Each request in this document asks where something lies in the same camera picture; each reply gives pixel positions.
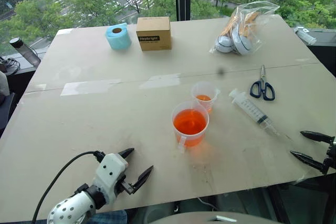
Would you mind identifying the clear plastic syringe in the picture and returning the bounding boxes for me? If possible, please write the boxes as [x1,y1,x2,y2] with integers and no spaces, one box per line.
[228,88,292,141]

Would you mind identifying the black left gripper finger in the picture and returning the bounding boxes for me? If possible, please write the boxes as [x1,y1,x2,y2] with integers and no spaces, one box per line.
[118,147,135,161]
[130,165,154,191]

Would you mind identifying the blue denim cloth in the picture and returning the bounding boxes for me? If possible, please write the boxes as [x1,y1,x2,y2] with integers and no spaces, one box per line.
[88,209,129,224]

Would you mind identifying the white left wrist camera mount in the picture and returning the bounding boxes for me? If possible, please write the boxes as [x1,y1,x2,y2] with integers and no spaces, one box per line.
[93,153,129,205]

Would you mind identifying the grey cloth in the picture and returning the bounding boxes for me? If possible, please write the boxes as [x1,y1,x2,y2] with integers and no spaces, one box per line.
[0,70,11,104]

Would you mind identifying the grey white tube object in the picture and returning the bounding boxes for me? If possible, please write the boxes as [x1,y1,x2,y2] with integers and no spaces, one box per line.
[293,26,318,46]

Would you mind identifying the light blue tissue roll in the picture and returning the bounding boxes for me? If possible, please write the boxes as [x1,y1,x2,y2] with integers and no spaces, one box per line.
[105,23,132,51]

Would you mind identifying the short clear tape strip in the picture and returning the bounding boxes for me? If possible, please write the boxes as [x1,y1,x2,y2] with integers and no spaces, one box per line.
[138,73,182,90]

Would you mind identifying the black side table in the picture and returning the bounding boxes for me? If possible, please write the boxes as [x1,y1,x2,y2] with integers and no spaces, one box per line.
[306,30,336,83]

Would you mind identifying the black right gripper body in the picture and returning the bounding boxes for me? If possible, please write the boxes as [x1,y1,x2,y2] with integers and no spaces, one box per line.
[323,136,336,173]

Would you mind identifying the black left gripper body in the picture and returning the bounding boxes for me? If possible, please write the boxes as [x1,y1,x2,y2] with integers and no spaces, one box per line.
[114,174,135,195]

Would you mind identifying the small clear cup orange liquid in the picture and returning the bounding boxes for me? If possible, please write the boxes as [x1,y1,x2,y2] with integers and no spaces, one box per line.
[191,81,221,113]

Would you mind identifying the dark blue handled scissors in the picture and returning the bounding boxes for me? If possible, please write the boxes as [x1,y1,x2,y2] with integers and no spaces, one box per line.
[249,64,276,102]

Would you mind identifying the brown cardboard box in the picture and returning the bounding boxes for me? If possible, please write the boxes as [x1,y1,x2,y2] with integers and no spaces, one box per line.
[135,16,173,52]

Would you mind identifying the clear plastic bag with items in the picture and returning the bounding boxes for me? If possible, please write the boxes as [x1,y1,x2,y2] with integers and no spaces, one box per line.
[208,1,280,57]

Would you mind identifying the black water bottle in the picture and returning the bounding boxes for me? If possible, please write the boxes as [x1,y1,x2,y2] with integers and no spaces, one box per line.
[9,37,41,68]

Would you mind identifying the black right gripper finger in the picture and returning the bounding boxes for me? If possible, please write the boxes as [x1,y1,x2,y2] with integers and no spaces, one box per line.
[300,130,336,144]
[289,150,329,175]

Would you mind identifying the thin white cable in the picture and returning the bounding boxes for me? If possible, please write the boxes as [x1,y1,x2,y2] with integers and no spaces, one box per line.
[196,196,219,211]

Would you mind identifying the long clear tape strip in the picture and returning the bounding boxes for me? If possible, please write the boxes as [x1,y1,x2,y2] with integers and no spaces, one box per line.
[60,79,122,97]

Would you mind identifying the black tangled cables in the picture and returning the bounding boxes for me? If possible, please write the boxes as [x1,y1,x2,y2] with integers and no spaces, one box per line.
[0,56,22,76]

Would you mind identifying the large clear cup orange liquid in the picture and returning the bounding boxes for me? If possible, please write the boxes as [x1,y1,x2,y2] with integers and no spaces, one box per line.
[171,100,210,154]

